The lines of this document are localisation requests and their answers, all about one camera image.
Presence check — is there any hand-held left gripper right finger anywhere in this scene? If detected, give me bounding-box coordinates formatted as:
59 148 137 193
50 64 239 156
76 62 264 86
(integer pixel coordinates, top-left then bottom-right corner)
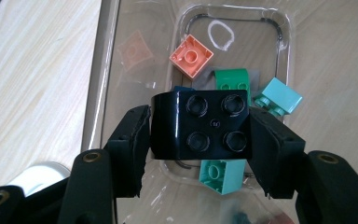
248 106 307 200

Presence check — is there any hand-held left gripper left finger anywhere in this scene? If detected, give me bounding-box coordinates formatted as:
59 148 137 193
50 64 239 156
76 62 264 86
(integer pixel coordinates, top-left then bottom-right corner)
105 105 152 199

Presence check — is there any teal toy brick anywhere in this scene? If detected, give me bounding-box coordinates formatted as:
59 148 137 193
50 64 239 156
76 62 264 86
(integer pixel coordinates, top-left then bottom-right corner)
199 159 247 196

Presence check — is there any light aqua toy brick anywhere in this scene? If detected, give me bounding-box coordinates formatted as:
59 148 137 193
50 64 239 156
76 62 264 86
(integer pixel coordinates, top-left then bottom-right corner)
253 77 304 119

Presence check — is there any black toy brick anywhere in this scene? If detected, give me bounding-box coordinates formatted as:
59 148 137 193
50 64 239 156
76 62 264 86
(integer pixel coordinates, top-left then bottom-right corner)
150 89 252 161

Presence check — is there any dark blue toy brick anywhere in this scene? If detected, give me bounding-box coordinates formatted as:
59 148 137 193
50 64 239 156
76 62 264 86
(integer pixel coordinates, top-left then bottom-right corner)
172 85 197 93

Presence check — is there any green toy brick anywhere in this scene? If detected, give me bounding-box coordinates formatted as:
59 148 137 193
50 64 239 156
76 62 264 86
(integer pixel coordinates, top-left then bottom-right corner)
213 67 252 105

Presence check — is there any orange toy brick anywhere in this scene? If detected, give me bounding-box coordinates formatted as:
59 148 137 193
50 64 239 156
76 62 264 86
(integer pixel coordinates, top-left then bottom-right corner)
169 34 214 79

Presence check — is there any transparent brown plastic box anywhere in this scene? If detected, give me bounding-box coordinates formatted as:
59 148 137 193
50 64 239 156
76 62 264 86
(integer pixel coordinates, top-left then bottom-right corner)
81 0 358 224

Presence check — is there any white plastic box lid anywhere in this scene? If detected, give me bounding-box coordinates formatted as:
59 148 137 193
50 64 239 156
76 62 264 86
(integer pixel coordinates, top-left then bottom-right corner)
7 161 73 198

